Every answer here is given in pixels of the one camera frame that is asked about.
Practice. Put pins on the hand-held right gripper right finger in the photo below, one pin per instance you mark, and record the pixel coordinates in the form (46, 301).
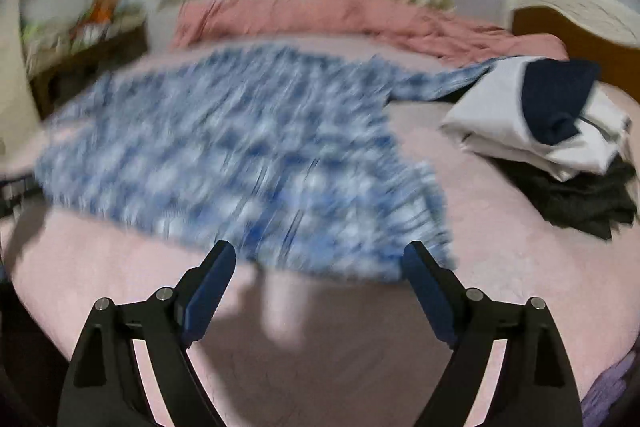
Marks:
(427, 297)

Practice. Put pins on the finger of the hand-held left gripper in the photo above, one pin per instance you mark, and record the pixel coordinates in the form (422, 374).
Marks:
(14, 197)

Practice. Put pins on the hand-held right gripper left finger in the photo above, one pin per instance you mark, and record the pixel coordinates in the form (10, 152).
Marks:
(210, 292)

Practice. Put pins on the blue plaid shirt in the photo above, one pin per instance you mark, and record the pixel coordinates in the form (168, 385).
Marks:
(225, 147)

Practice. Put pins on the pink bed sheet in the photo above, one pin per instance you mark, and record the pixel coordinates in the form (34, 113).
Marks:
(350, 357)

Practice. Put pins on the dark wooden desk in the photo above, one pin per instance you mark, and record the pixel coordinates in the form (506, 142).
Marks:
(85, 62)

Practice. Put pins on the black folded garment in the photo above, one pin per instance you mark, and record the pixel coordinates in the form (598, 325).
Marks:
(580, 202)

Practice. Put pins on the white folded garment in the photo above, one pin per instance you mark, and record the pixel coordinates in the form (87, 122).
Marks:
(500, 122)

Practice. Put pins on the purple cloth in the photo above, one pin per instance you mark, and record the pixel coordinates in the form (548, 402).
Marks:
(605, 397)

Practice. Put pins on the orange toy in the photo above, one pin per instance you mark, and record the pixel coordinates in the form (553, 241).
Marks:
(106, 4)

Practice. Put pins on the navy folded garment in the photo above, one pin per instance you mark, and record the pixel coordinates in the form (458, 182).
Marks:
(555, 97)

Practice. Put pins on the pink checked quilt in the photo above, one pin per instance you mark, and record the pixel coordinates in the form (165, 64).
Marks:
(310, 14)

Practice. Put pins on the white and wooden bed headboard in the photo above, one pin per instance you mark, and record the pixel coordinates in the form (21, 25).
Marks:
(560, 32)

